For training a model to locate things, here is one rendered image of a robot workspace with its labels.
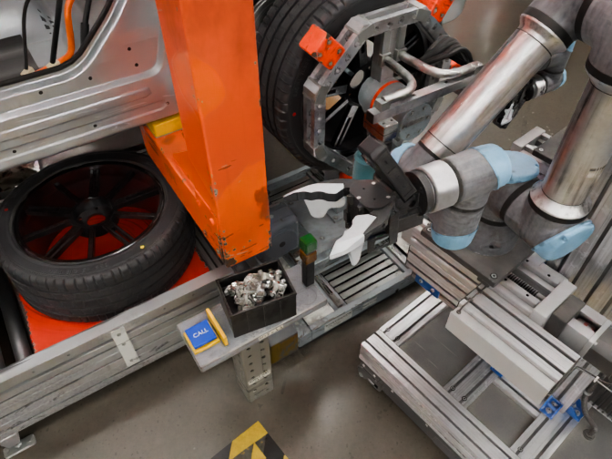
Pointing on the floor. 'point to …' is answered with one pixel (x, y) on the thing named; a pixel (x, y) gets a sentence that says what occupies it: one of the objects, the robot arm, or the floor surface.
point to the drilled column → (254, 370)
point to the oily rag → (9, 178)
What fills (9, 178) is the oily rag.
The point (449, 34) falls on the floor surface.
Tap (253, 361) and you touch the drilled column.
